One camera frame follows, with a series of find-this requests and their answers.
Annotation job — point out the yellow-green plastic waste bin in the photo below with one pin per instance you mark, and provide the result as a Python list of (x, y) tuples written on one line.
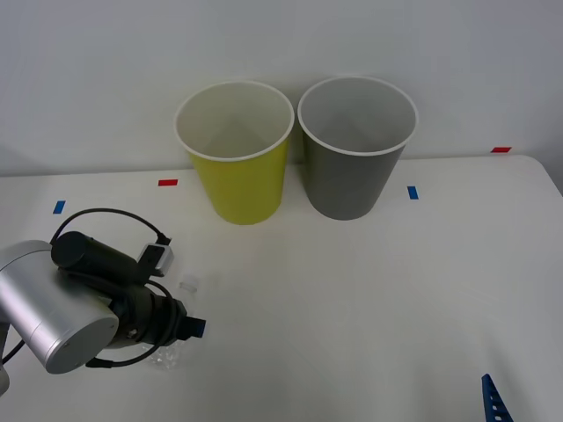
[(246, 189)]

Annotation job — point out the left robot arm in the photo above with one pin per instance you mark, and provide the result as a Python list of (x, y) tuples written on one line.
[(44, 316)]

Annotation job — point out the grey plastic waste bin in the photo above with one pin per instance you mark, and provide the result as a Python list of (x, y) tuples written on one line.
[(347, 184)]

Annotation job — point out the clear plastic bottle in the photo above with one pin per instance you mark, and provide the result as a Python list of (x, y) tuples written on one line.
[(189, 283)]

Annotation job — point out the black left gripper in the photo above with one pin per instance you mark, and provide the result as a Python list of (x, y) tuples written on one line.
[(147, 316)]

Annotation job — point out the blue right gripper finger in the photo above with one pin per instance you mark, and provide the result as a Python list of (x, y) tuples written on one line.
[(493, 402)]

